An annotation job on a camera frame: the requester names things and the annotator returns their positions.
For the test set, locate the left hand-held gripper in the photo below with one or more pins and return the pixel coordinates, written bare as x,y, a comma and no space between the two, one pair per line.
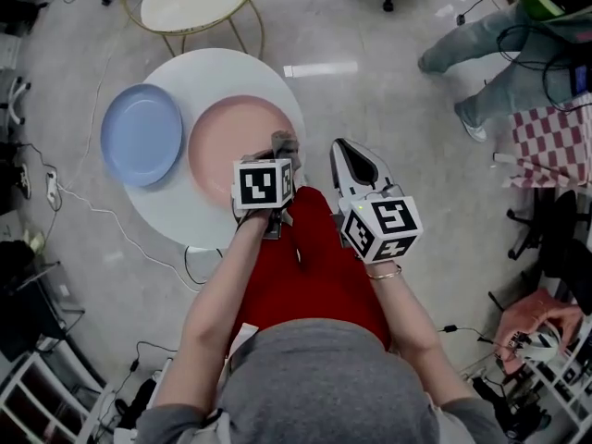
259,184

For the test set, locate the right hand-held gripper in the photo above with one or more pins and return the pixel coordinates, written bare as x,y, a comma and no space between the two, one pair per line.
393,229

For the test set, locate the pink plate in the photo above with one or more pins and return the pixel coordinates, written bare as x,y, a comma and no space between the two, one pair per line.
231,151

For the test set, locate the grey cloth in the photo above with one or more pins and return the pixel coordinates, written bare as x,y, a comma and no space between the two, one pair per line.
287,146

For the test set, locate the person's left forearm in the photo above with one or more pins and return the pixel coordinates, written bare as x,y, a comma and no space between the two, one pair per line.
217,294

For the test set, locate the person's right forearm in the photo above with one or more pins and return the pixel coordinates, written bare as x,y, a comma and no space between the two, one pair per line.
411,326

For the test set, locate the blue plate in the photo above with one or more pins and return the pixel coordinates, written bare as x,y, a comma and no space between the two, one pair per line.
141,134

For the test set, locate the red white checkered cloth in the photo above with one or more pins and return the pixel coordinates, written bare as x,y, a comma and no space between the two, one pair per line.
550,146

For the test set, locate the pink cloth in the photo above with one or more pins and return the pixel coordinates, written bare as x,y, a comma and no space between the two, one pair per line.
532,312

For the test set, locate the red trousers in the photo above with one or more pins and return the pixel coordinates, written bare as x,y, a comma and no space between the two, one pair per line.
310,271

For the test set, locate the white round table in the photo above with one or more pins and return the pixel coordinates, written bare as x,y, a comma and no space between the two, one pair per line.
222,72

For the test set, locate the black power adapter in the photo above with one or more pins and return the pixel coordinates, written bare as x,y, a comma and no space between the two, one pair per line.
450,328

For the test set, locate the white power strip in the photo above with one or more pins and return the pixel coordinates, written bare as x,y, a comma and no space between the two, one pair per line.
53,190

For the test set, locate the grey shirt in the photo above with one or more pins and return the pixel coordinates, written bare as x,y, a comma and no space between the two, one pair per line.
324,386

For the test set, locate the black office chair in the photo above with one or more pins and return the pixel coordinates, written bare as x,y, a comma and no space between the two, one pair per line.
564,243

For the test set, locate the white chair base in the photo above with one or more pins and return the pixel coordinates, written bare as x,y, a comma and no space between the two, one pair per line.
16,102

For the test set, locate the white shelf unit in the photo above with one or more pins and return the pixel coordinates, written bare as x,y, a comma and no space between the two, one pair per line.
51,400

